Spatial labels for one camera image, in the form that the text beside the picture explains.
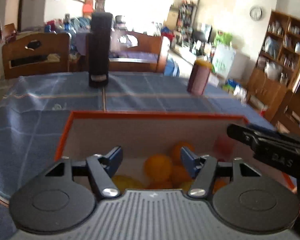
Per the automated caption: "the small yellow fruit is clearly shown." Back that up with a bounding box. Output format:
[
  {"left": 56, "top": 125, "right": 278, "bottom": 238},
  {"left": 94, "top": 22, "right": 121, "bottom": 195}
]
[{"left": 178, "top": 180, "right": 194, "bottom": 192}]

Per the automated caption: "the large orange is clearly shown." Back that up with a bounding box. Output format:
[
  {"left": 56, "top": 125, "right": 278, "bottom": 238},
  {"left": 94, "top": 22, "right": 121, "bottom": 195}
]
[{"left": 143, "top": 154, "right": 173, "bottom": 183}]

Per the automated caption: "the wooden chair right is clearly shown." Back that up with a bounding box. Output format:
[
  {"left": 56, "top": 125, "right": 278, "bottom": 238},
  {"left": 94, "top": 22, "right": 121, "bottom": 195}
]
[{"left": 270, "top": 90, "right": 300, "bottom": 136}]

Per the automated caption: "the wooden chair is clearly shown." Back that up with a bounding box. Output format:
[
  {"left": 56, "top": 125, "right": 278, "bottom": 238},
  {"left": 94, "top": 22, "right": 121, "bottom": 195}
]
[
  {"left": 2, "top": 33, "right": 71, "bottom": 80},
  {"left": 270, "top": 90, "right": 300, "bottom": 136},
  {"left": 109, "top": 30, "right": 170, "bottom": 73}
]

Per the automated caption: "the orange cardboard box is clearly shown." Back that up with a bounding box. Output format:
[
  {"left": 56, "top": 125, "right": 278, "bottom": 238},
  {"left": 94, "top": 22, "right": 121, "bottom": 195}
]
[{"left": 53, "top": 110, "right": 297, "bottom": 193}]

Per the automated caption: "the blue plaid tablecloth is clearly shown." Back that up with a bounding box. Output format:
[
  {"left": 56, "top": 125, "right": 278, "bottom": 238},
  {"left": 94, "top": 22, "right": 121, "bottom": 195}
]
[{"left": 0, "top": 71, "right": 276, "bottom": 240}]

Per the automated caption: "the pink cup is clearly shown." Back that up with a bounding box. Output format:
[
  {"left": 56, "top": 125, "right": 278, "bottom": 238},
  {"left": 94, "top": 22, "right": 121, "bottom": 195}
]
[{"left": 187, "top": 59, "right": 214, "bottom": 96}]

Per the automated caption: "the wooden bookshelf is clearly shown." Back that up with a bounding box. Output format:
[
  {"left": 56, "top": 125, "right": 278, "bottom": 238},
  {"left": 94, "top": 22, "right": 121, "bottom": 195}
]
[{"left": 247, "top": 11, "right": 300, "bottom": 121}]

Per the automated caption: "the wooden chair far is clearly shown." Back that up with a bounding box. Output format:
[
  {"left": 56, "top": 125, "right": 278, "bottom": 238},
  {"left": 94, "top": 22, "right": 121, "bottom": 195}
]
[{"left": 109, "top": 30, "right": 170, "bottom": 73}]

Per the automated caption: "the black cylinder speaker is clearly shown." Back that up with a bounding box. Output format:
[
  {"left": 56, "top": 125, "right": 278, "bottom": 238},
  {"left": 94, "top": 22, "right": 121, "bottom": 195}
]
[{"left": 86, "top": 12, "right": 113, "bottom": 88}]

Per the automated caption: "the wooden chair left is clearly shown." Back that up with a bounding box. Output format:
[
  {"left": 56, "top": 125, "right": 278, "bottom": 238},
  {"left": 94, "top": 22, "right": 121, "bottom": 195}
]
[{"left": 2, "top": 33, "right": 71, "bottom": 80}]

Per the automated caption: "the wall clock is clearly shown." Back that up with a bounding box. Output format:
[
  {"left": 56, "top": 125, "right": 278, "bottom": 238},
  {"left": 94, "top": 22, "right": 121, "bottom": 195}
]
[{"left": 249, "top": 6, "right": 263, "bottom": 21}]

